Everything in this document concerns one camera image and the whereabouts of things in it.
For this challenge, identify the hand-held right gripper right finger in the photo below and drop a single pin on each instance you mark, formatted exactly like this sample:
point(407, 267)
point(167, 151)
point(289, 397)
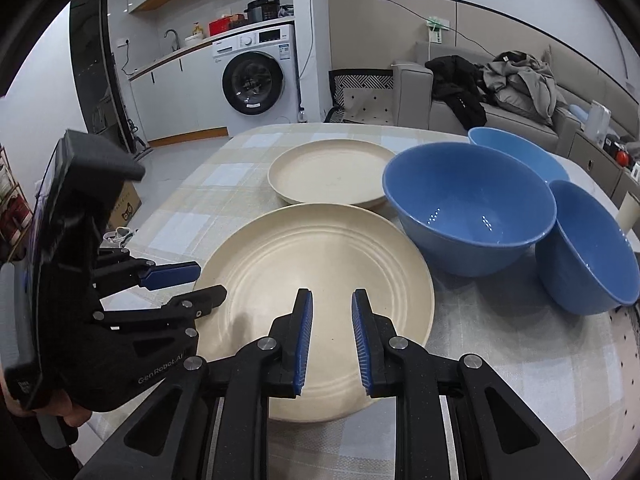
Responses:
point(361, 340)

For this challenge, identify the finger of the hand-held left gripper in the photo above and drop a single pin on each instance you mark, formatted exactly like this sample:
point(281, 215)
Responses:
point(170, 274)
point(200, 302)

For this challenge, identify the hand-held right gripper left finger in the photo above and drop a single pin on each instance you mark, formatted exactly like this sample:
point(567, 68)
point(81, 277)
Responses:
point(304, 340)

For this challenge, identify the beige bowl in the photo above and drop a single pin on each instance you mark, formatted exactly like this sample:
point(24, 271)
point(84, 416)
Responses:
point(320, 255)

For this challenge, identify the dark blue bowl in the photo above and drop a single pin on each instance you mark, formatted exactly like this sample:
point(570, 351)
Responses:
point(465, 195)
point(585, 260)

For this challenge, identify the light blue bowl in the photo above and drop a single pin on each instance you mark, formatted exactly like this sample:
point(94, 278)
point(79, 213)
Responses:
point(520, 147)

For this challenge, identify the person's left hand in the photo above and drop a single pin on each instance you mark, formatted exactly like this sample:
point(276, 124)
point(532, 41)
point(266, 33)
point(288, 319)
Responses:
point(75, 417)

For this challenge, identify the wooden shelf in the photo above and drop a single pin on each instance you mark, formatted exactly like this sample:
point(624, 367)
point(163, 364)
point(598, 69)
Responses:
point(12, 210)

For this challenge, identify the cardboard box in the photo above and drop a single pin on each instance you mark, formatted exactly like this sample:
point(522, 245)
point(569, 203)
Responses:
point(125, 207)

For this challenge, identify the cream ribbed plate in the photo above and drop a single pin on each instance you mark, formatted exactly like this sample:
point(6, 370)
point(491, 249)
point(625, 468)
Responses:
point(330, 170)

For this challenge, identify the black tall cabinet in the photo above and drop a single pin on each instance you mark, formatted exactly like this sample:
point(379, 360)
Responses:
point(92, 60)

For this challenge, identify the white kitchen counter cabinet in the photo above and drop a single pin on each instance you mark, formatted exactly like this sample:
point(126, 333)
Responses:
point(200, 90)

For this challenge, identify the chrome faucet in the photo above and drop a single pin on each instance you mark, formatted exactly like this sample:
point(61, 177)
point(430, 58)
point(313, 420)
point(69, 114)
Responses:
point(176, 35)

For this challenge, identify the grey sofa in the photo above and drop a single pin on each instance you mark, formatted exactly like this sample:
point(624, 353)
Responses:
point(450, 115)

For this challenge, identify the yellow bottle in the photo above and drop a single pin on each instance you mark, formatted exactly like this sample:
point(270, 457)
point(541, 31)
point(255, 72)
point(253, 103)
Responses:
point(198, 31)

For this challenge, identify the black white patterned rug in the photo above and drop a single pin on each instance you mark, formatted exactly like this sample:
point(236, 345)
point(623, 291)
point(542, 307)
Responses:
point(360, 95)

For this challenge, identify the white washing machine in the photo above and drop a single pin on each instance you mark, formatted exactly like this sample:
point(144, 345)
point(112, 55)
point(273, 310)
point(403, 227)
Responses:
point(280, 45)

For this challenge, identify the red box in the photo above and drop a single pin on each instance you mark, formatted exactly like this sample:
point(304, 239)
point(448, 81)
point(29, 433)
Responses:
point(225, 25)

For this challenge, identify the white dotted cloth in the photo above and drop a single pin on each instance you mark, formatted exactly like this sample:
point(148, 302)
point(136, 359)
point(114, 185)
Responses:
point(627, 360)

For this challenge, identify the black jacket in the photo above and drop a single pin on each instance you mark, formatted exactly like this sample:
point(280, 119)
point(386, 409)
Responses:
point(455, 85)

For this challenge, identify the black rice cooker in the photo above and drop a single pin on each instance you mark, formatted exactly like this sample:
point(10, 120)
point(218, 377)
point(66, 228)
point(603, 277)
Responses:
point(262, 10)

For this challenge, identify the grey low cabinet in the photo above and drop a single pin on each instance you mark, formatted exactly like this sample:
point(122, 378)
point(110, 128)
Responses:
point(595, 160)

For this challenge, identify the grey clothes pile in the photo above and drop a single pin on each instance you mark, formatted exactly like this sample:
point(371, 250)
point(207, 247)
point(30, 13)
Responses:
point(525, 85)

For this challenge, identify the light blue pillow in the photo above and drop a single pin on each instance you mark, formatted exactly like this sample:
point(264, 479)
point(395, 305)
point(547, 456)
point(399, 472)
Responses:
point(579, 111)

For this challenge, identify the red ball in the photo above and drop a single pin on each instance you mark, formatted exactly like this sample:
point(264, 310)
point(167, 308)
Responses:
point(622, 158)

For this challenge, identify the wall socket with plugs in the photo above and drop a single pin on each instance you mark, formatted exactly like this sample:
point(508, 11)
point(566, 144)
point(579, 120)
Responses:
point(436, 30)

